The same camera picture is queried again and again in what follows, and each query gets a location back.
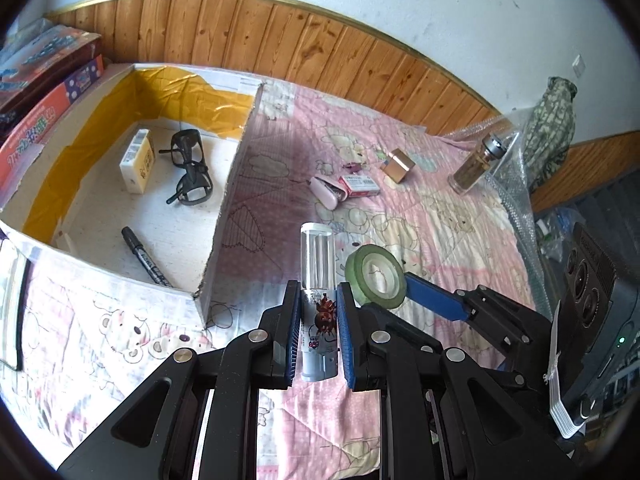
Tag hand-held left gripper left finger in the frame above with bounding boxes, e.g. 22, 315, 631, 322
57, 280, 303, 480

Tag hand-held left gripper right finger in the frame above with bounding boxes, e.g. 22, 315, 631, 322
336, 282, 581, 480

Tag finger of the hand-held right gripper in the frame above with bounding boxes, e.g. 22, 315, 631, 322
404, 272, 558, 396

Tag green tape roll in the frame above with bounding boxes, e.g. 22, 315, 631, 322
344, 245, 408, 308

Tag black marker pen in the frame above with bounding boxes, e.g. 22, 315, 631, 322
121, 226, 173, 288

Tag black glasses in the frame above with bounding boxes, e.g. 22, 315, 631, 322
159, 129, 215, 207

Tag white cardboard box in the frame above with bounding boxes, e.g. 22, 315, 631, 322
0, 62, 266, 328

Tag white card pack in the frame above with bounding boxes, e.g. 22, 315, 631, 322
119, 129, 154, 195

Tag pink printed blanket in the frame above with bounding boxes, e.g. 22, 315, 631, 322
0, 80, 541, 480

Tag red staple box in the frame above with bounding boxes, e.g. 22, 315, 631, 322
338, 175, 380, 197

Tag small gold box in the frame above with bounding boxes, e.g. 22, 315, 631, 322
380, 148, 413, 184

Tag glass bottle with metal lid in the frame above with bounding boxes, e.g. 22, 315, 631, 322
452, 132, 508, 194

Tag white pink stapler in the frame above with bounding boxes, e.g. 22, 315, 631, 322
310, 176, 347, 210

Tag camouflage cloth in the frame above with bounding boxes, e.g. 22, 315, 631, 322
522, 76, 577, 191

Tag white tablet with black edge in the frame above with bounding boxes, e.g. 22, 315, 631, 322
0, 237, 33, 373

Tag red game box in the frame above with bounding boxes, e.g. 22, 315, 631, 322
0, 54, 106, 193

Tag dark robot toy box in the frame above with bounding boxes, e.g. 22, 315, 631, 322
0, 20, 101, 126

